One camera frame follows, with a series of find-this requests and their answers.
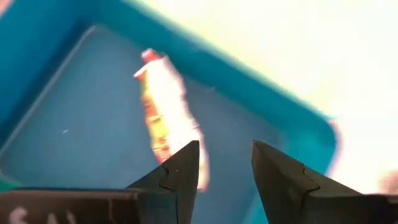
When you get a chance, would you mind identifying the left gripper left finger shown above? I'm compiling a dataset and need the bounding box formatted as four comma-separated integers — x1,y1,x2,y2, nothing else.
127,139,200,224

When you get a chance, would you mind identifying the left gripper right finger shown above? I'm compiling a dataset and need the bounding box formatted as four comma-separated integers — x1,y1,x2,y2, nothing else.
252,139,363,224

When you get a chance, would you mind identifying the multicolour granola bar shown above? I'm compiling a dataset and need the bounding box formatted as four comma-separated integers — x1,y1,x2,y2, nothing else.
132,48,211,192

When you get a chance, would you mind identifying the dark blue plastic bin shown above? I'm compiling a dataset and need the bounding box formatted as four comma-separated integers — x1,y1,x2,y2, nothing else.
0,0,340,224

